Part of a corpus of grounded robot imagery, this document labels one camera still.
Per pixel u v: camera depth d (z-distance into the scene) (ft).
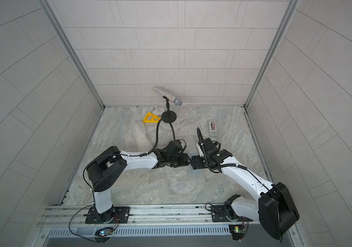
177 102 2.92
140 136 3.07
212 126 3.26
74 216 2.32
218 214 2.33
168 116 3.58
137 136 3.09
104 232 2.12
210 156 2.02
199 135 2.27
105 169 1.59
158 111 3.63
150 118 3.57
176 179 2.71
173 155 2.29
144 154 1.93
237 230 2.24
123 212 2.35
